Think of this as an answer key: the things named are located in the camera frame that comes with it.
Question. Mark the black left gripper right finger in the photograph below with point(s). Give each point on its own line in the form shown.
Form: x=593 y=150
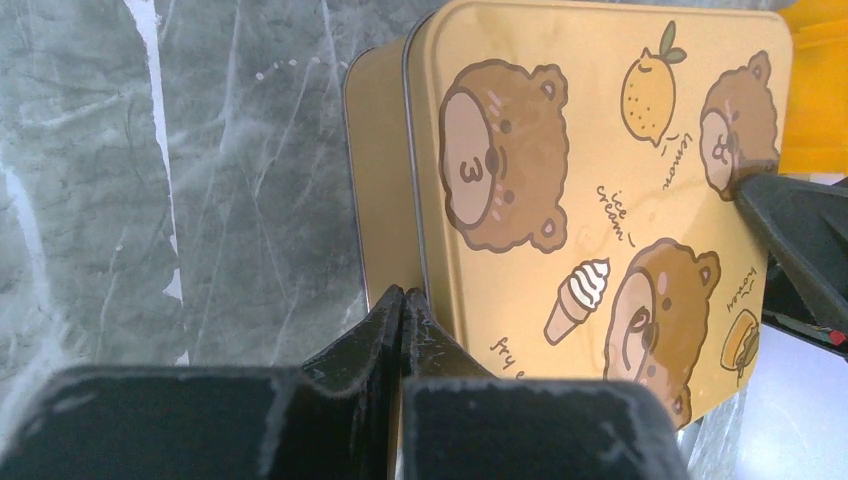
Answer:
x=459 y=421

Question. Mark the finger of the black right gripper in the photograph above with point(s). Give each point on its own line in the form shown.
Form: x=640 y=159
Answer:
x=804 y=225

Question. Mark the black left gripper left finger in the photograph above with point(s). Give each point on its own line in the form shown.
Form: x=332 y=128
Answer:
x=329 y=418

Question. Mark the silver tin lid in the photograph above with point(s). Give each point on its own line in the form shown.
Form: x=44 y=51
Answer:
x=573 y=172

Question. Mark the gold chocolate tin box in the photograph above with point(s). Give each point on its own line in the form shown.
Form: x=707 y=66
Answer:
x=377 y=136

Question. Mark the orange parts bin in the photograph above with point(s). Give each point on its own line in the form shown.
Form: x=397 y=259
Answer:
x=815 y=137

